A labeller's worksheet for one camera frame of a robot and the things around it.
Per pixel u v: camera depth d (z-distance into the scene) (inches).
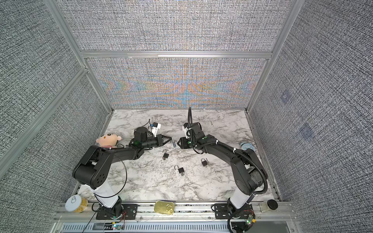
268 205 26.7
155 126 33.0
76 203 28.3
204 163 35.5
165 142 33.2
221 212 28.8
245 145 36.6
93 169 18.8
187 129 31.7
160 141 31.6
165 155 37.0
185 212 29.4
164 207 28.0
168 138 34.3
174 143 34.6
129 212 28.9
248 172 18.5
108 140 35.7
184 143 30.7
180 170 34.5
